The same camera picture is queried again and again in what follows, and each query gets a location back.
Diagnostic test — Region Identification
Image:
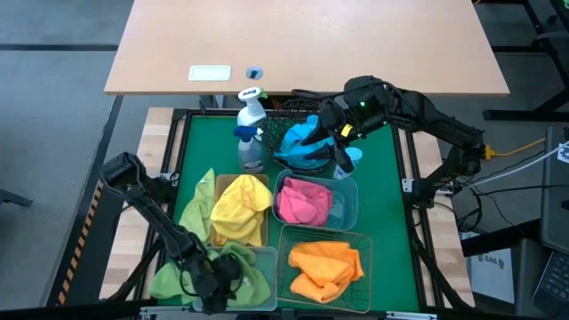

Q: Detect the white rectangular desk plate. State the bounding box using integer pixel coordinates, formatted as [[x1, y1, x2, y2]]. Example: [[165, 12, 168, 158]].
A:
[[188, 65, 233, 83]]

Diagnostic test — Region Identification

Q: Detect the light blue air freshener bottle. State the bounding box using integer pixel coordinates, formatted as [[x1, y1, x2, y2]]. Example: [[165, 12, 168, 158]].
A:
[[333, 147, 364, 180]]

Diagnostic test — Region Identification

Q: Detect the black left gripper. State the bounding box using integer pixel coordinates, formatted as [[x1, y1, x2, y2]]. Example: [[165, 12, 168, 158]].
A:
[[190, 253, 244, 315]]

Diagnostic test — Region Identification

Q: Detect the black chair base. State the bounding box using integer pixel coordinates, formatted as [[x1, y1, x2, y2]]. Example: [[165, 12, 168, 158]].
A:
[[483, 0, 569, 122]]

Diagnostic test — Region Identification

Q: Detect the white labelled box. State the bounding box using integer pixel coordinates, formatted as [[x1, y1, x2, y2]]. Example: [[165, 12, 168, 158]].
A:
[[466, 247, 517, 304]]

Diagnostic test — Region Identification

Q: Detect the amber translucent plastic bin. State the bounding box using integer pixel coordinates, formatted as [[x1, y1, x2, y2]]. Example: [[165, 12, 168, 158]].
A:
[[209, 172, 270, 248]]

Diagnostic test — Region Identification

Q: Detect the clear spray bottle blue trigger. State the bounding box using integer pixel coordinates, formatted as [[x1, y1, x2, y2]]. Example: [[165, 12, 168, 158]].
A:
[[232, 124, 266, 174]]

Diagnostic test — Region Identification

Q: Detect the gold wire basket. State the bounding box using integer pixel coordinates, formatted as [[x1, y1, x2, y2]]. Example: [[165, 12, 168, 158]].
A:
[[274, 223, 373, 312]]

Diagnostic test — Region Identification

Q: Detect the light wooden desk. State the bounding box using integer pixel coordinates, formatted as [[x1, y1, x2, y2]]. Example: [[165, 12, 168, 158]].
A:
[[104, 0, 510, 97]]

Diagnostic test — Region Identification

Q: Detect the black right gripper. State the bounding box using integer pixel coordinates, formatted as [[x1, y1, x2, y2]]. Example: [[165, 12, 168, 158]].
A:
[[301, 75, 395, 174]]

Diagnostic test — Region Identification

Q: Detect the large pale teal plastic bin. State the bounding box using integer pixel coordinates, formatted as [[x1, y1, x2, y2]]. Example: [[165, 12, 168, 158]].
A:
[[193, 245, 279, 312]]

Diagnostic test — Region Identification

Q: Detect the yellow power cable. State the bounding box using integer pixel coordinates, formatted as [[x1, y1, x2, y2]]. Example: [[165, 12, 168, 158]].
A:
[[483, 137, 547, 162]]

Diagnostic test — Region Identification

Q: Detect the black metal rig frame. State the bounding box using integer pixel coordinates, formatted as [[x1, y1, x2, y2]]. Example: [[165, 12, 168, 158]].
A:
[[104, 106, 475, 315]]

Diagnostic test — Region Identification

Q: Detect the small teal plastic bin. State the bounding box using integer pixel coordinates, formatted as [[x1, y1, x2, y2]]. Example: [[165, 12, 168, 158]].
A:
[[271, 168, 360, 231]]

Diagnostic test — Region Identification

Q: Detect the white cable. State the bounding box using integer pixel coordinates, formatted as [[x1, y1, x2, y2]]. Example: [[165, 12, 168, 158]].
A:
[[469, 140, 569, 188]]

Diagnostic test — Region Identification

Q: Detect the blue microfiber towel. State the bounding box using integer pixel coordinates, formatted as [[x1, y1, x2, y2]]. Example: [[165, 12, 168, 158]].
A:
[[284, 114, 325, 150], [274, 132, 337, 171]]

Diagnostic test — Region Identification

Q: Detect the black wire basket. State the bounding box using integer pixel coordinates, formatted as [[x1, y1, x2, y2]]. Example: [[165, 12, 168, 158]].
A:
[[259, 98, 347, 177]]

